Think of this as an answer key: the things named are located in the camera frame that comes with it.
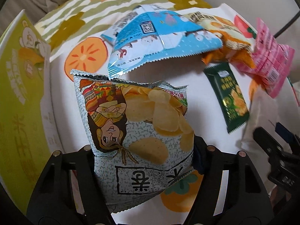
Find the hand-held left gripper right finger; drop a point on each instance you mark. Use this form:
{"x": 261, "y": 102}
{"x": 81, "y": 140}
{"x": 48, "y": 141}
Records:
{"x": 199, "y": 161}

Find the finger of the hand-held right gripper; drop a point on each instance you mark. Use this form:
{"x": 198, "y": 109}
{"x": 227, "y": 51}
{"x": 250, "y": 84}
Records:
{"x": 287, "y": 133}
{"x": 267, "y": 140}

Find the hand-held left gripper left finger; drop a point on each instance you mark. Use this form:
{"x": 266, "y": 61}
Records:
{"x": 80, "y": 160}

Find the grey potato chips packet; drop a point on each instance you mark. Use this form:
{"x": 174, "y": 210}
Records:
{"x": 140, "y": 121}

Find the green cardboard box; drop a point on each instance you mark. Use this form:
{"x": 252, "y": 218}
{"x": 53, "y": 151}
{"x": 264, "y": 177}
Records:
{"x": 14, "y": 86}

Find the white plastic packet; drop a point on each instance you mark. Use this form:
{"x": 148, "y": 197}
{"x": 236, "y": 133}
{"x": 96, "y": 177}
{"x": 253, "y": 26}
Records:
{"x": 260, "y": 112}

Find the white fruit print table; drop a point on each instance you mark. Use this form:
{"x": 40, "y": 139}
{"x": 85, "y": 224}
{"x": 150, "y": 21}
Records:
{"x": 206, "y": 117}

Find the dark green snack packet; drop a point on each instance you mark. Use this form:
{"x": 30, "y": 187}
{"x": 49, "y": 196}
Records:
{"x": 230, "y": 98}

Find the pink snack packet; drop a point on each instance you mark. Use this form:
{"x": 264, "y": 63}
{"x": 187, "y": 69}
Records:
{"x": 271, "y": 61}

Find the cream orange snack packet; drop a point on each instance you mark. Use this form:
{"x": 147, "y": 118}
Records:
{"x": 232, "y": 35}

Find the light blue snack packet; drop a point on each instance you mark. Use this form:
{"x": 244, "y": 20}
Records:
{"x": 164, "y": 39}

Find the striped floral blanket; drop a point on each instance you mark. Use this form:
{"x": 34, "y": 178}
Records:
{"x": 77, "y": 7}

